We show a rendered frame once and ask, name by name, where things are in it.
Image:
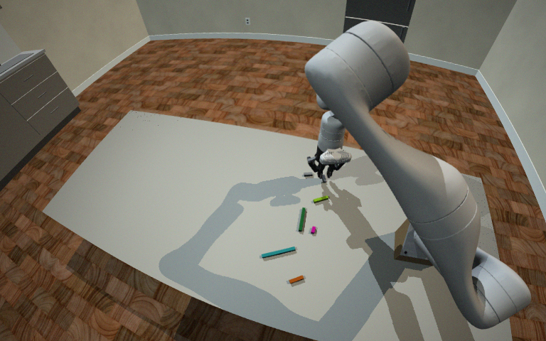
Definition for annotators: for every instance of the orange rectangular bar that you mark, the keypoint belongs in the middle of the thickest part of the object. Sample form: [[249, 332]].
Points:
[[296, 279]]

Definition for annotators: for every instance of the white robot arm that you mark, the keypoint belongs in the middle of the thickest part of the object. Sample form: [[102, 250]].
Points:
[[351, 76]]

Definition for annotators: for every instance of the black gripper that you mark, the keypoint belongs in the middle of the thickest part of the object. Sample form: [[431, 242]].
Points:
[[320, 167]]

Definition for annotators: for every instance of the turquoise rod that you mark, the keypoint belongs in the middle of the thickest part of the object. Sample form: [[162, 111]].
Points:
[[282, 251]]

